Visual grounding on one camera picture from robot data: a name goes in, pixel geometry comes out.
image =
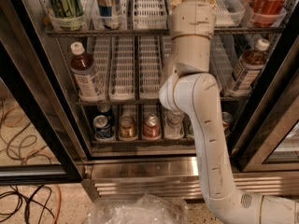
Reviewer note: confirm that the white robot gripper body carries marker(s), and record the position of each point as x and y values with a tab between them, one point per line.
192	18

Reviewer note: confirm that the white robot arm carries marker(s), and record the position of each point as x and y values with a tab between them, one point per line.
188	86

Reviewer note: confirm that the red coca-cola can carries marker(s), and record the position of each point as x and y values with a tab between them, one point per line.
263	13

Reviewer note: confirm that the orange gold soda can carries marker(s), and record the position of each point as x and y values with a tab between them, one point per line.
227	120

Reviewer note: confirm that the green tall can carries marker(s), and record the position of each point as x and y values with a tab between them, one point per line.
68	13

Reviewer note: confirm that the red soda can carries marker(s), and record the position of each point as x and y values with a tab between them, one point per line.
151	126

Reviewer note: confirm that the green silver soda can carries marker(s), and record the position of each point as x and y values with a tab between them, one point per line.
189	129

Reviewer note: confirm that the blue can behind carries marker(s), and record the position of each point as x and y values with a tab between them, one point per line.
105	110

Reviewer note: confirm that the brown gold soda can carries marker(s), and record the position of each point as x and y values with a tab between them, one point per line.
127	126

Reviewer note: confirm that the blue pepsi can front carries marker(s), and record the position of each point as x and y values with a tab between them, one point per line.
102	127

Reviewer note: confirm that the right fridge glass door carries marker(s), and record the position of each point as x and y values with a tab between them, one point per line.
272	143

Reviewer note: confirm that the open fridge glass door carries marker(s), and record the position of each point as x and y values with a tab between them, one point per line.
34	70

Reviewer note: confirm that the right tea bottle white cap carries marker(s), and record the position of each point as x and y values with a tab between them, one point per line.
248	67

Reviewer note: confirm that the tea bottle white cap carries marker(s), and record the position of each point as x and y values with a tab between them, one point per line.
248	67
86	74

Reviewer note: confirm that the clear water bottle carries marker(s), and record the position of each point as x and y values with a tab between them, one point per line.
173	127

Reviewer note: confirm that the left tea bottle white cap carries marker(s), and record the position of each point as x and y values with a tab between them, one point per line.
86	74

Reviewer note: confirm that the clear plastic bin with bag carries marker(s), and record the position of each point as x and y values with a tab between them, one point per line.
147	209

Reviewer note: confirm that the top wire shelf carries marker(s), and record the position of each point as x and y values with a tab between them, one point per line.
157	32

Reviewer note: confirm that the wire shelf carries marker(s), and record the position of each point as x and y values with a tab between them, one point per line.
157	32
150	101

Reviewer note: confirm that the middle wire shelf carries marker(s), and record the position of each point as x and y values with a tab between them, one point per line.
150	101

